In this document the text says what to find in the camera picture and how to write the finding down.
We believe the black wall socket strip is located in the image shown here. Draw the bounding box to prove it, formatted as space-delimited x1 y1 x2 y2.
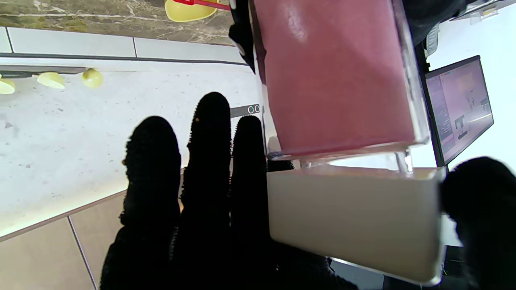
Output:
230 104 263 118

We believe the red plastic scoop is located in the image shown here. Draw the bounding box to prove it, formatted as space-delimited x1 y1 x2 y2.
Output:
173 0 231 10

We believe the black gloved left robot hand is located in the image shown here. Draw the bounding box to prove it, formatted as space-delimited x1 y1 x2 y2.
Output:
228 0 468 75

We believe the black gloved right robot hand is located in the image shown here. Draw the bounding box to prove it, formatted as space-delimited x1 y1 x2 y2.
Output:
99 92 516 290

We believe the dark wooden cutting board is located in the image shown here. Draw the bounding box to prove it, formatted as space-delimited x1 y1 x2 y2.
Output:
0 66 87 79

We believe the yellow plastic bowl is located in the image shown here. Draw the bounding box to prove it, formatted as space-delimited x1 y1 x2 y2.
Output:
164 0 220 23

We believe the white counter with drawers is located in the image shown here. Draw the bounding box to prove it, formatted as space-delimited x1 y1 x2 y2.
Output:
0 26 248 74

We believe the pink container with white lid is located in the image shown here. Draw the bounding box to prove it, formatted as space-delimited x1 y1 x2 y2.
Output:
249 0 431 162

